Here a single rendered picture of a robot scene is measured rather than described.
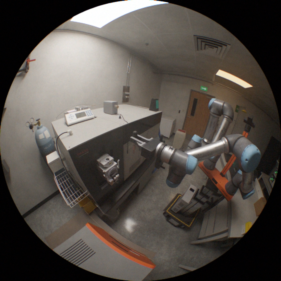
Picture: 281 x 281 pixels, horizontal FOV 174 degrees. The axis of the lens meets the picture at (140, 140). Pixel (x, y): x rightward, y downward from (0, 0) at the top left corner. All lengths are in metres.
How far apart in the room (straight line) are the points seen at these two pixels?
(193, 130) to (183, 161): 3.89
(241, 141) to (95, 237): 0.83
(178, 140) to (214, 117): 2.30
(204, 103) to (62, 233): 4.74
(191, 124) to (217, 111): 3.36
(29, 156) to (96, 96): 1.55
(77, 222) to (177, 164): 1.01
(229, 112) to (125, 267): 1.10
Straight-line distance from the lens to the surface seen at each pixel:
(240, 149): 0.51
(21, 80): 1.61
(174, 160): 0.37
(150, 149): 0.37
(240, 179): 0.90
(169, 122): 3.58
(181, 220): 1.58
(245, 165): 0.49
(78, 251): 0.61
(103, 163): 0.55
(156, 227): 1.73
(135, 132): 0.46
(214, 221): 1.58
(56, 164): 0.84
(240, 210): 1.47
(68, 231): 1.13
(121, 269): 0.58
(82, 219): 1.07
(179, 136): 3.00
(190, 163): 0.37
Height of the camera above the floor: 1.67
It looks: 30 degrees down
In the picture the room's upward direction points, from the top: 6 degrees clockwise
